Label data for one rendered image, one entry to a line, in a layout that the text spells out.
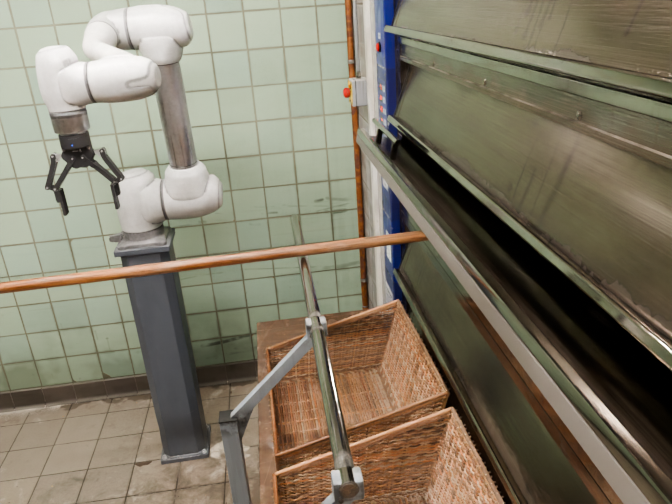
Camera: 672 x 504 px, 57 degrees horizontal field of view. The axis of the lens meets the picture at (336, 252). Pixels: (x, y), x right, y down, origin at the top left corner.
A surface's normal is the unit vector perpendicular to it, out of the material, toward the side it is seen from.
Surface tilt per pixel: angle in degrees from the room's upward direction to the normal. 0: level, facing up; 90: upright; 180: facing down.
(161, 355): 90
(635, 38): 68
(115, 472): 0
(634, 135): 90
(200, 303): 90
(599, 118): 90
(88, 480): 0
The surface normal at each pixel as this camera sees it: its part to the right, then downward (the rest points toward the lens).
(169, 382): 0.15, 0.37
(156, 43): 0.12, 0.58
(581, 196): -0.95, -0.21
